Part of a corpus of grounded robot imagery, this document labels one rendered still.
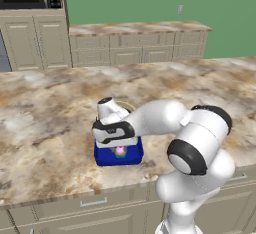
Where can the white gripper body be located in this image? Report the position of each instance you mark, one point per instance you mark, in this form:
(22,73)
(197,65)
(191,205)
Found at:
(128,142)

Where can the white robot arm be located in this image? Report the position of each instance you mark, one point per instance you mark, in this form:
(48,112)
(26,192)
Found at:
(200,134)

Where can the pink cupcake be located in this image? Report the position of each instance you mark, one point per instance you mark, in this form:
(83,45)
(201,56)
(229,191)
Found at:
(120,151)

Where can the blue tray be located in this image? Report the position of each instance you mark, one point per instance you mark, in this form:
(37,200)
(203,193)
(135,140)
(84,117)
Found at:
(133,156)

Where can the olive bowl with cake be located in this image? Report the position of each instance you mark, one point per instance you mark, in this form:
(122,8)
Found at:
(129,105)

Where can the beige cupboard door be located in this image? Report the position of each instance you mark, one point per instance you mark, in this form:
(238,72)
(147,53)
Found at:
(100,223)
(230,211)

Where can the wide beige drawer front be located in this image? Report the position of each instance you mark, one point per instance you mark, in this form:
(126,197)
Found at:
(60,204)

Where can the beige cabinet run with worktop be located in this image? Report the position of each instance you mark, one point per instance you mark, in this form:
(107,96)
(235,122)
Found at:
(140,44)

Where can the narrow beige drawer front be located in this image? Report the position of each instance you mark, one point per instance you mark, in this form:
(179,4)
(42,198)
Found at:
(245,183)

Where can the tall beige cupboard run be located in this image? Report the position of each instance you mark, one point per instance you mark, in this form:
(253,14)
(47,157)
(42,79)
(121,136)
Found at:
(36,41)

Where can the grey appliance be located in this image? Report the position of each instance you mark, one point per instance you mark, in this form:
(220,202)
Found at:
(4,54)

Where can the white wall socket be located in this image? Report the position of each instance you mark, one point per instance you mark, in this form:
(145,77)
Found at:
(180,9)

